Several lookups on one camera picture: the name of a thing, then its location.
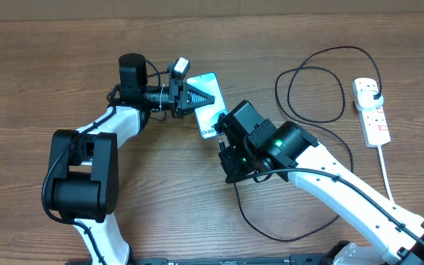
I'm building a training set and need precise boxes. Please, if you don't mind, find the white power strip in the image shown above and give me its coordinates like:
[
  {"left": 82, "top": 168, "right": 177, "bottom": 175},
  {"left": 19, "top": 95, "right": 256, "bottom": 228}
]
[{"left": 352, "top": 77, "right": 391, "bottom": 147}]

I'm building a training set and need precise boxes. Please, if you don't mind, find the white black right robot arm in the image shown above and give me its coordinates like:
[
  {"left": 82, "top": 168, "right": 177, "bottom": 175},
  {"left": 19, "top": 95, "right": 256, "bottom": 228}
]
[{"left": 186, "top": 76, "right": 424, "bottom": 264}]

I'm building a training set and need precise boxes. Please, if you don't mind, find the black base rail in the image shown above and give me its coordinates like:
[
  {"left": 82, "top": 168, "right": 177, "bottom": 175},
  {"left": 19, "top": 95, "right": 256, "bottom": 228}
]
[{"left": 127, "top": 253, "right": 333, "bottom": 265}]

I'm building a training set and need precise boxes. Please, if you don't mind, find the black USB charging cable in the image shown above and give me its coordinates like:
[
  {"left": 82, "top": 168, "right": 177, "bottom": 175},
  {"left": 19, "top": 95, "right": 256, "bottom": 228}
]
[{"left": 217, "top": 46, "right": 384, "bottom": 243}]

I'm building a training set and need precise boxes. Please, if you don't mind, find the Samsung Galaxy smartphone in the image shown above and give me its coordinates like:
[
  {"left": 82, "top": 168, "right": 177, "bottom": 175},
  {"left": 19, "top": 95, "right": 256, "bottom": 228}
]
[{"left": 186, "top": 72, "right": 228, "bottom": 139}]

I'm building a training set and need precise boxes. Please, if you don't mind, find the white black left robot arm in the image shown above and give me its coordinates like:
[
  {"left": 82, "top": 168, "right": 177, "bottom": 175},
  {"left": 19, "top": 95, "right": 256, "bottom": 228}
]
[{"left": 41, "top": 53, "right": 190, "bottom": 264}]

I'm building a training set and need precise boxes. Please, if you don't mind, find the white charger plug adapter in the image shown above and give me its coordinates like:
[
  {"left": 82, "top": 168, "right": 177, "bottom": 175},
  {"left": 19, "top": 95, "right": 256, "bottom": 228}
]
[{"left": 355, "top": 91, "right": 384, "bottom": 111}]

